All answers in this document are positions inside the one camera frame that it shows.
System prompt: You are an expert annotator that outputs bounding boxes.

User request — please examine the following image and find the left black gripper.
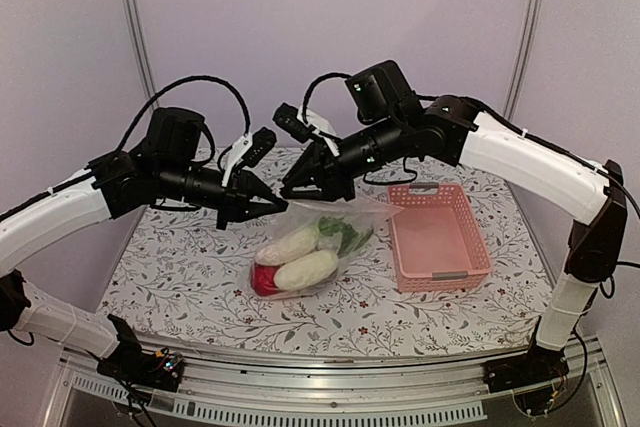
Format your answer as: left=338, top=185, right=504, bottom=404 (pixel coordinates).
left=158, top=158, right=289, bottom=230

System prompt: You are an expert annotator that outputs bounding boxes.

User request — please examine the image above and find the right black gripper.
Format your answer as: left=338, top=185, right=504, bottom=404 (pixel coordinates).
left=277, top=114, right=407, bottom=202

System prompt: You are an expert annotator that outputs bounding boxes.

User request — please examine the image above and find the white radish toy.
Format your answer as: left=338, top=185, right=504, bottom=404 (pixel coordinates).
left=254, top=225, right=320, bottom=266

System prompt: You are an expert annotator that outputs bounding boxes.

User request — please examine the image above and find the white radish with green leaf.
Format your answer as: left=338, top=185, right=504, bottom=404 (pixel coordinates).
left=274, top=216, right=374, bottom=292

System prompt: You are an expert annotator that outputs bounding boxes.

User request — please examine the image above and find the clear zip top bag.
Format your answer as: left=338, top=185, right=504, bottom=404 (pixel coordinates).
left=248, top=196, right=402, bottom=300

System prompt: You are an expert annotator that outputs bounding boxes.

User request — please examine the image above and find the red mushroom toy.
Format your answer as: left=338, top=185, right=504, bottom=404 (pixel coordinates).
left=250, top=264, right=280, bottom=297

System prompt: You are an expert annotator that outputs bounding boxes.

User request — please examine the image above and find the pink plastic basket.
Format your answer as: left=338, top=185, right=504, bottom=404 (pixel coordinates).
left=387, top=183, right=492, bottom=293

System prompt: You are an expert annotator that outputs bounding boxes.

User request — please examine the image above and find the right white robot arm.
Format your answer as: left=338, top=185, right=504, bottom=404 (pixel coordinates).
left=273, top=93, right=633, bottom=383

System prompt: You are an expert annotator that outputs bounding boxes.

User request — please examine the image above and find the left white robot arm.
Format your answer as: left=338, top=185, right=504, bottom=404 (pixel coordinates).
left=1, top=152, right=287, bottom=381

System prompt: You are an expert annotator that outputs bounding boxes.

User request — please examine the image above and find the floral table mat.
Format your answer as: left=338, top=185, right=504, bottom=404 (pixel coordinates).
left=100, top=160, right=552, bottom=357

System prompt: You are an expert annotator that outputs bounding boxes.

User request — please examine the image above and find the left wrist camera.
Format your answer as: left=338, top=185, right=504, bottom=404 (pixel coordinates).
left=138, top=107, right=277, bottom=187

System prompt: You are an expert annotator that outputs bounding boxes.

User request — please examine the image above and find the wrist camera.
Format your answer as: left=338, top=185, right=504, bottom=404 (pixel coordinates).
left=273, top=60, right=422, bottom=143
left=138, top=107, right=277, bottom=187

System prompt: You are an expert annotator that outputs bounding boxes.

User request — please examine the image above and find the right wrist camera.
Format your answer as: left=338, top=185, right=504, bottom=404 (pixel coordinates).
left=273, top=60, right=422, bottom=143

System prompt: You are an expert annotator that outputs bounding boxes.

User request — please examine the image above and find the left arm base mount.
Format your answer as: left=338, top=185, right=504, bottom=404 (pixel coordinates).
left=97, top=343, right=185, bottom=392

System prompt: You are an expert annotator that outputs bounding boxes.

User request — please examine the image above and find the front aluminium rail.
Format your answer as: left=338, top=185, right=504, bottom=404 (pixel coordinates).
left=43, top=336, right=627, bottom=426

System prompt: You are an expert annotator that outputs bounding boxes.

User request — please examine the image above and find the left aluminium frame post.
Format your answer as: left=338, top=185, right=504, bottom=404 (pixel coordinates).
left=122, top=0, right=156, bottom=97

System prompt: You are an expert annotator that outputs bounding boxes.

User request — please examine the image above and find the aluminium frame post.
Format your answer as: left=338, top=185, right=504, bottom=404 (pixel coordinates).
left=122, top=0, right=156, bottom=97
left=504, top=0, right=543, bottom=121

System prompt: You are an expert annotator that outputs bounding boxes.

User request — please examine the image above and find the right aluminium frame post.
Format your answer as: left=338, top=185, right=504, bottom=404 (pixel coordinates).
left=504, top=0, right=543, bottom=121

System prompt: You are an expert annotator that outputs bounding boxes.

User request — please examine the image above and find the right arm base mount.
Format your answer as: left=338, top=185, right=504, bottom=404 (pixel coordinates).
left=483, top=347, right=569, bottom=417

